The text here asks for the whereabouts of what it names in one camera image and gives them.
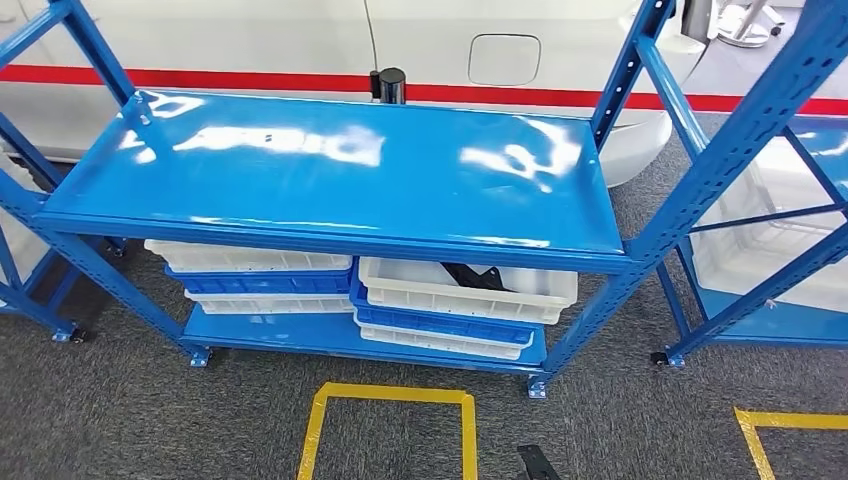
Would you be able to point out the black part in bin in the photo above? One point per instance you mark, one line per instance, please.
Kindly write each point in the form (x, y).
(477, 278)

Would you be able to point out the blue metal shelf rack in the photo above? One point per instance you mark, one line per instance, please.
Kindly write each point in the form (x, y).
(331, 172)
(782, 328)
(63, 334)

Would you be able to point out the blue plastic bin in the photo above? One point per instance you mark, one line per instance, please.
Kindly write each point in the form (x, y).
(450, 328)
(265, 283)

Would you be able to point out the yellow floor tape outline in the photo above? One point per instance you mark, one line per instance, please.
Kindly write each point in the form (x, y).
(795, 419)
(391, 393)

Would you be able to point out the black robot foot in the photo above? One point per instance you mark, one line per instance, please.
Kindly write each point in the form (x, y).
(536, 464)

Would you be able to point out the white car with red stripe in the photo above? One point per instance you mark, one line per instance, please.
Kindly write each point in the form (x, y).
(232, 33)

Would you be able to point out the large translucent white bin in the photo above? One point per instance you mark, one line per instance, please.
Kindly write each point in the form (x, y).
(16, 245)
(748, 258)

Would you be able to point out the black barrier post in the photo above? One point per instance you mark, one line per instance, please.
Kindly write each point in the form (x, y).
(391, 86)

